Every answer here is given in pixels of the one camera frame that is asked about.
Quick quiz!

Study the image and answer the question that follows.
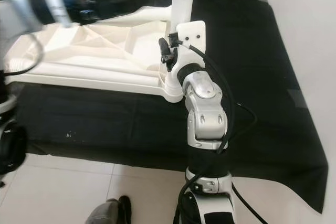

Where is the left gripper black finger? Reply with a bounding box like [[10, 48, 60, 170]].
[[101, 0, 161, 23]]

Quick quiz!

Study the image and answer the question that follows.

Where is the white plastic children table top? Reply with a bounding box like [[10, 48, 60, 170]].
[[4, 6, 190, 103]]

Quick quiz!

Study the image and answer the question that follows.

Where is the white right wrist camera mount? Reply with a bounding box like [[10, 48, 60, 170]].
[[176, 20, 206, 70]]

